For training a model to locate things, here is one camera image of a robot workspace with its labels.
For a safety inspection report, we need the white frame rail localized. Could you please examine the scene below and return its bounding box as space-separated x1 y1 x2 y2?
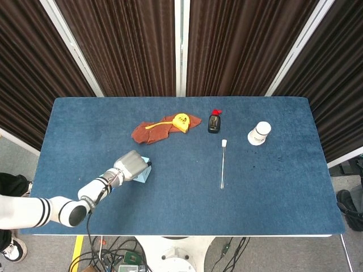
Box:
326 146 363 168
0 127 41 156

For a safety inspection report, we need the black bottle red cap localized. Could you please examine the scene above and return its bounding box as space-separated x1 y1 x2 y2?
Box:
207 108 222 134

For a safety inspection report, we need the black trouser leg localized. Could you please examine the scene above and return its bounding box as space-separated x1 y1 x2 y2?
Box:
0 172 31 197

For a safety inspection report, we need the yellow floor tape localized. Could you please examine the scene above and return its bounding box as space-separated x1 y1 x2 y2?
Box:
69 235 85 272

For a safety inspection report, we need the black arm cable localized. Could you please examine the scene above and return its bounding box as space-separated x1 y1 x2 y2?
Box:
85 181 114 256

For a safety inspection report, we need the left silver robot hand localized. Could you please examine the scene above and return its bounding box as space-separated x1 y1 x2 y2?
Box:
113 150 153 182

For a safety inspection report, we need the white black sneaker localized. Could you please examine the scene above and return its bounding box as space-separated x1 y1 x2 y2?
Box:
0 236 28 263

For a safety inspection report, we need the yellow tape measure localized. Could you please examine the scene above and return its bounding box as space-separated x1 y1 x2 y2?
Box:
145 113 191 134

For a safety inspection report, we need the white frame post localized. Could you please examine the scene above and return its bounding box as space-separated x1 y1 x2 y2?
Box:
39 0 104 97
265 0 328 97
174 0 190 97

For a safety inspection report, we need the light blue small box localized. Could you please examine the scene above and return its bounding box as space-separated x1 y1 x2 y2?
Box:
132 156 153 184

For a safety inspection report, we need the black shoe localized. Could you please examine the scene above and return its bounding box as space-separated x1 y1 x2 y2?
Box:
336 189 363 232

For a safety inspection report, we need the white paper cup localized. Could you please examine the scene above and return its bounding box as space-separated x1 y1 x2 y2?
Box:
247 121 272 147

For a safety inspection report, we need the white table frame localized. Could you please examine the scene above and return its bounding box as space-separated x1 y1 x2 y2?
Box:
31 233 332 238

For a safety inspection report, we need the black cable green connector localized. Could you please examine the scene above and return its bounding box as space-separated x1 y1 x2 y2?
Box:
215 237 250 264

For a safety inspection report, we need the brown pleated curtain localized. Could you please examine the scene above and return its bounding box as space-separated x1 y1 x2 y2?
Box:
187 0 321 97
0 0 97 151
273 0 363 164
55 0 177 97

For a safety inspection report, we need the green circuit board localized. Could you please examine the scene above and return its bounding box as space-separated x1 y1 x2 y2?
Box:
124 251 142 264

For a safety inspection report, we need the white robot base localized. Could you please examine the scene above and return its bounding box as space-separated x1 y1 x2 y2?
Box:
133 236 216 272

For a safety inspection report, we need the glass test tube white stopper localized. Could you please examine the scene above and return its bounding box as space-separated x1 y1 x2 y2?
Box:
220 138 229 190

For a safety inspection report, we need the blue fabric table cover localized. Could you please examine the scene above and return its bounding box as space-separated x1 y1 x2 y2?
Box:
20 96 346 235

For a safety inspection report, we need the brown crumpled cloth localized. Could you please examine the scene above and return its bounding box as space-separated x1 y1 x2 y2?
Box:
131 112 202 145

